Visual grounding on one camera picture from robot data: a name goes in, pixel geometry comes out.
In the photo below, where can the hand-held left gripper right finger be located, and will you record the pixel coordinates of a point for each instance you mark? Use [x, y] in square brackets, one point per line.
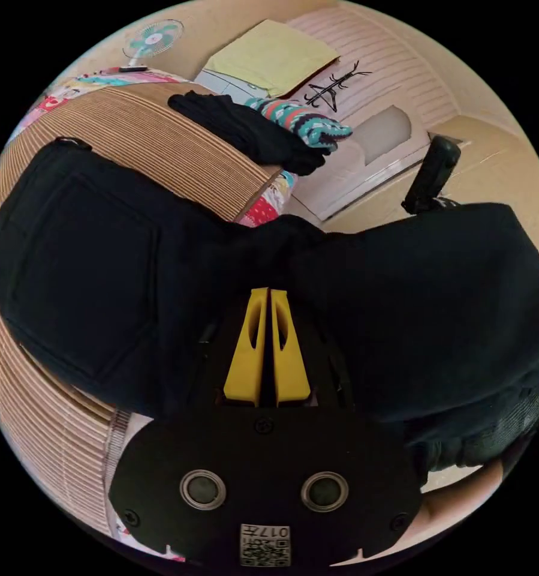
[291, 369]

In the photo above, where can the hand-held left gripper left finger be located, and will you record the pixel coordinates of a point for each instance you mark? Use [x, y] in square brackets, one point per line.
[244, 369]

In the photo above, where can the black pants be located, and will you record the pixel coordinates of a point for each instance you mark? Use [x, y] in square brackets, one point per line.
[413, 306]

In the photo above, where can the person's left forearm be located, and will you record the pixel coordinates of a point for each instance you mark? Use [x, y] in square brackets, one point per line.
[449, 517]

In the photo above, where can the white door with pane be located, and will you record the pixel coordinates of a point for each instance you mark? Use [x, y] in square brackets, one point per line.
[377, 162]

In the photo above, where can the pile of clothes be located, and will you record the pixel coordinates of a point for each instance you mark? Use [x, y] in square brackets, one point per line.
[269, 130]

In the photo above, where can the white cupboard with yellow cloth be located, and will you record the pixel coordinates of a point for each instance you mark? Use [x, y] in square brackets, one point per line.
[273, 56]

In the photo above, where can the green standing fan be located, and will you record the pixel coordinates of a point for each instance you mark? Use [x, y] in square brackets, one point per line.
[152, 38]

